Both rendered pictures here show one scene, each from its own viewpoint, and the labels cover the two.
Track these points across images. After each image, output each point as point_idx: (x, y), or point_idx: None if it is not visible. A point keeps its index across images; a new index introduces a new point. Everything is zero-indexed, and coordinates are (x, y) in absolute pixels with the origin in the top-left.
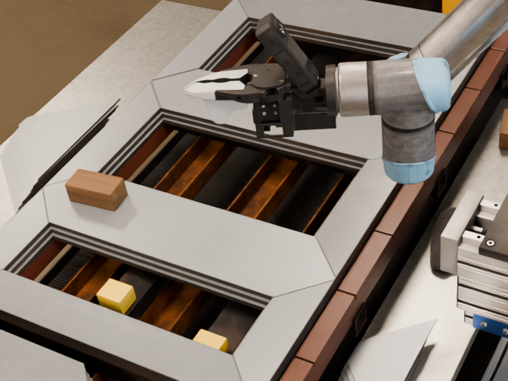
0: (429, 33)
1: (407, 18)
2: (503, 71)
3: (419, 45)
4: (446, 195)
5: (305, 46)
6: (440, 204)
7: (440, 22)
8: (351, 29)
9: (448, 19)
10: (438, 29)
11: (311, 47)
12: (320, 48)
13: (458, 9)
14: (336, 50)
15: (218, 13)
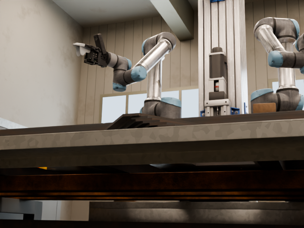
0: (275, 44)
1: None
2: None
3: (278, 45)
4: (173, 201)
5: (23, 173)
6: (180, 201)
7: (274, 41)
8: None
9: (276, 40)
10: (277, 42)
11: (27, 173)
12: (31, 174)
13: (274, 38)
14: (39, 174)
15: (3, 129)
